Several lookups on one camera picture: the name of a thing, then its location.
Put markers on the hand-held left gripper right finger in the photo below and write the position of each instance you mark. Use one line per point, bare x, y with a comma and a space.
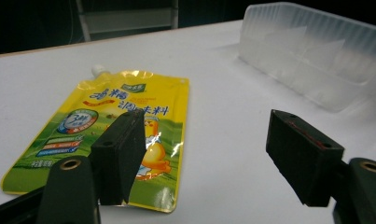
303, 155

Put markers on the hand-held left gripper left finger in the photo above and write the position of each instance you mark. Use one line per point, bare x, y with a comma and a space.
114, 161

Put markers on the yellow spouted seasoning pouch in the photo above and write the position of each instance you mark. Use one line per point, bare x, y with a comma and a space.
92, 121

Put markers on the clear plastic storage bin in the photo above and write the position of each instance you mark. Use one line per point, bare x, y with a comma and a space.
313, 56

